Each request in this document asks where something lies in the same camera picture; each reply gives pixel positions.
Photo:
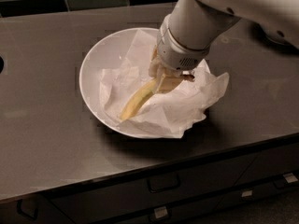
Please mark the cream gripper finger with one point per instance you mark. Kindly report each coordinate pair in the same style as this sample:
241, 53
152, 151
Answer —
155, 66
166, 80

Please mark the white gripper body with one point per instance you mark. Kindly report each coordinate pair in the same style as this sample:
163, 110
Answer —
176, 54

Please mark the yellow banana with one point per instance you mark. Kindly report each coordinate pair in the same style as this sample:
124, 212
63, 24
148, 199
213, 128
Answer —
141, 96

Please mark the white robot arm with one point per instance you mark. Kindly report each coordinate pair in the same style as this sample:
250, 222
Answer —
186, 34

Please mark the large white bowl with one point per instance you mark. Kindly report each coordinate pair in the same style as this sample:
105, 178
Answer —
89, 77

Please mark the crumpled white paper sheet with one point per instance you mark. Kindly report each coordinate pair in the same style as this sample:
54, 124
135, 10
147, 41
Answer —
125, 59

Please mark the black right drawer front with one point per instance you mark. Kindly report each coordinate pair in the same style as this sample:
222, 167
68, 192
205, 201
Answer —
271, 162

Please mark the black drawer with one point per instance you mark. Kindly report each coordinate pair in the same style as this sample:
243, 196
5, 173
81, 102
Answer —
161, 198
271, 162
198, 207

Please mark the white label on drawer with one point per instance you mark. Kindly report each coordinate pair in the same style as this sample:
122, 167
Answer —
161, 212

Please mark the black lower drawer front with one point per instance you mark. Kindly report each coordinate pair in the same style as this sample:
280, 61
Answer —
198, 207

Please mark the white label middle drawer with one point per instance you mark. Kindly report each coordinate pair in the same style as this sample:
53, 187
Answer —
246, 193

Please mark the white label drawer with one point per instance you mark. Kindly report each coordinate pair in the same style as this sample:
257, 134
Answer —
246, 193
290, 178

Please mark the black upper drawer front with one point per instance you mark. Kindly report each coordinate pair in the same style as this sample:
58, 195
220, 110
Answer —
161, 198

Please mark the white label right drawer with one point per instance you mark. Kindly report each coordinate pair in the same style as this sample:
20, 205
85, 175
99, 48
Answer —
290, 178

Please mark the black drawer handle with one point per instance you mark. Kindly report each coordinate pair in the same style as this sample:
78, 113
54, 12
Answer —
160, 183

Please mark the black left cabinet handle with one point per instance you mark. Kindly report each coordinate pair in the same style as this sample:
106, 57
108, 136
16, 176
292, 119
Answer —
27, 208

